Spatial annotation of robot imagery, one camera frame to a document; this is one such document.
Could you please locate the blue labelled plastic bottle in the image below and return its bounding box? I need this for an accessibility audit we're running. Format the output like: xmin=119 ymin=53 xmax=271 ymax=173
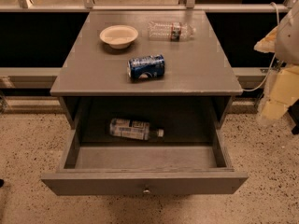
xmin=109 ymin=119 xmax=164 ymax=141

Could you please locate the clear plastic water bottle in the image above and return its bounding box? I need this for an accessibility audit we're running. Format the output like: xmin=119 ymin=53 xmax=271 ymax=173
xmin=148 ymin=21 xmax=196 ymax=42

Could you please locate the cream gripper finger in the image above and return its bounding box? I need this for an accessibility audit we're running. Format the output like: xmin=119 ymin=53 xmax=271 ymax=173
xmin=254 ymin=27 xmax=278 ymax=53
xmin=258 ymin=64 xmax=299 ymax=122

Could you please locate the grey wooden cabinet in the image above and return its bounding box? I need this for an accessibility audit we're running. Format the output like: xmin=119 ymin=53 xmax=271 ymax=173
xmin=50 ymin=10 xmax=241 ymax=128

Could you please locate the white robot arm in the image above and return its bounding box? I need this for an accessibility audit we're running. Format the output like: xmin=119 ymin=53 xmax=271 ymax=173
xmin=254 ymin=2 xmax=299 ymax=120

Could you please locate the grey open top drawer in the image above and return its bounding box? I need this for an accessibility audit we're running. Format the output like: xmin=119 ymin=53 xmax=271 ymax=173
xmin=40 ymin=97 xmax=249 ymax=197

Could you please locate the metal railing frame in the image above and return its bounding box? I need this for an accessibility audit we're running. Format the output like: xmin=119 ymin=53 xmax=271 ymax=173
xmin=0 ymin=0 xmax=297 ymax=89

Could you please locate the blue soda can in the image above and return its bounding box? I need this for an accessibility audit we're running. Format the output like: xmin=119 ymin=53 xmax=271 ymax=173
xmin=127 ymin=55 xmax=165 ymax=79

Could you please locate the white paper bowl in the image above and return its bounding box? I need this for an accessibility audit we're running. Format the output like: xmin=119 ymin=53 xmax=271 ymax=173
xmin=99 ymin=25 xmax=138 ymax=49

